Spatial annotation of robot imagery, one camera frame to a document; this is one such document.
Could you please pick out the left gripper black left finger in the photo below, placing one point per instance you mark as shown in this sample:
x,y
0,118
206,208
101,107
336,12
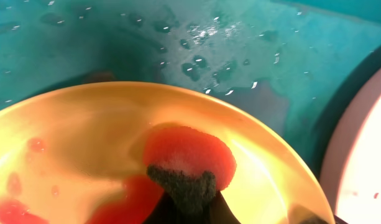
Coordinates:
x,y
165,212

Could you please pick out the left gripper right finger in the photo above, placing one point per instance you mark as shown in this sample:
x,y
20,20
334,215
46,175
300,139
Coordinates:
x,y
218,212

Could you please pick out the green and orange sponge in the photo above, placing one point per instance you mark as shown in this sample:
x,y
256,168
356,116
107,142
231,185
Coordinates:
x,y
190,165

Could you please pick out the yellow green plate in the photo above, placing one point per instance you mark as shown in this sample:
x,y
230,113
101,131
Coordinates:
x,y
66,152

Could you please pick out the white plate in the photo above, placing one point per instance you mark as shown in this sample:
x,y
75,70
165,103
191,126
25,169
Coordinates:
x,y
351,171

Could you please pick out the teal serving tray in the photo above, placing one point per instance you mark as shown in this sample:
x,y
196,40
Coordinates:
x,y
294,65

